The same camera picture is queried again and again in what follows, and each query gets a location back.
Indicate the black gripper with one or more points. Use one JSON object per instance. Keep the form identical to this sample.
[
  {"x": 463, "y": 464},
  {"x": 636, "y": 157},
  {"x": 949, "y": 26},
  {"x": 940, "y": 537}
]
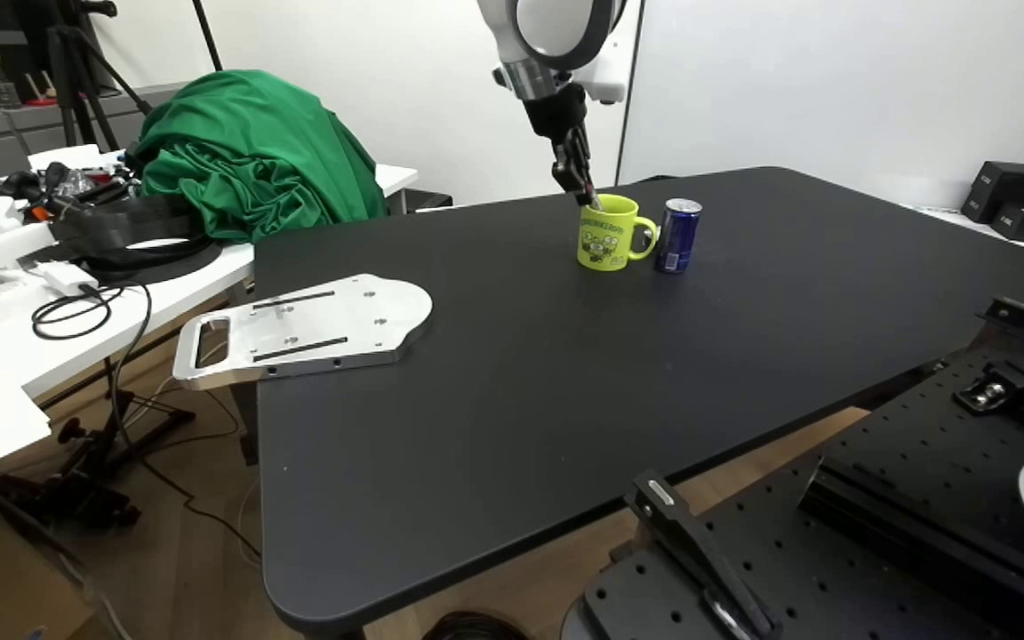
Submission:
[{"x": 557, "y": 123}]

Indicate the yellow-green ceramic mug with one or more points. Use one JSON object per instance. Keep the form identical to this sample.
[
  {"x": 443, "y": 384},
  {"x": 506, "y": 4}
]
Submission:
[{"x": 607, "y": 238}]

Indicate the blue drink can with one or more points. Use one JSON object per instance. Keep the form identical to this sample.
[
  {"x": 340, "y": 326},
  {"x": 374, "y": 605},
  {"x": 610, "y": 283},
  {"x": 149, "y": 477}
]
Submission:
[{"x": 677, "y": 235}]

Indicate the silver metal mounting plate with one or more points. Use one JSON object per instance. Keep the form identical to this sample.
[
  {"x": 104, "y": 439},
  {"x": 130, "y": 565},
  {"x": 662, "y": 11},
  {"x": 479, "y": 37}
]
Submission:
[{"x": 335, "y": 313}]

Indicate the green cloth heap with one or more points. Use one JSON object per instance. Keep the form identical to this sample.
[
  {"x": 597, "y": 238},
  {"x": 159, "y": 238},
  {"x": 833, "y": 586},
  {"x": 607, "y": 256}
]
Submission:
[{"x": 249, "y": 154}]

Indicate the black clamp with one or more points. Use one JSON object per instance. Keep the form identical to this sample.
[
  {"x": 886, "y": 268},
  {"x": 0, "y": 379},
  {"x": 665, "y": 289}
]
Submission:
[{"x": 682, "y": 535}]

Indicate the black box device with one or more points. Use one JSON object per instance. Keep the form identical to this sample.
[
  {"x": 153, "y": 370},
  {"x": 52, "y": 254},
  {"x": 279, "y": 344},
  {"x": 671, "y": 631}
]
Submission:
[{"x": 1010, "y": 191}]

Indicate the black perforated base board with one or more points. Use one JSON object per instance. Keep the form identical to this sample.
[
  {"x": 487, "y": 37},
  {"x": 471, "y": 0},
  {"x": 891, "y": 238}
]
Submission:
[{"x": 891, "y": 486}]

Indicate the black bag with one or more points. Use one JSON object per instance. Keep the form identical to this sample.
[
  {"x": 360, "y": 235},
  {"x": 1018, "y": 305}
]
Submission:
[{"x": 121, "y": 231}]

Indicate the black tripod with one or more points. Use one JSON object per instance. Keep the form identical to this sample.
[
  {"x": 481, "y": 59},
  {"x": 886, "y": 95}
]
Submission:
[{"x": 77, "y": 71}]

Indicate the black floor stand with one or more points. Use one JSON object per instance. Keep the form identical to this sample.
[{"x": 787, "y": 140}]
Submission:
[{"x": 90, "y": 456}]

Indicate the white side table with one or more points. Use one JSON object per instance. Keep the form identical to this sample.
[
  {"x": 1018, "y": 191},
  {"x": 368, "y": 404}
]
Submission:
[{"x": 16, "y": 357}]

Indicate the black rail block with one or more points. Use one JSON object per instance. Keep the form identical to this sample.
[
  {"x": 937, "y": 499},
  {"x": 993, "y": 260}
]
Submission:
[{"x": 927, "y": 519}]

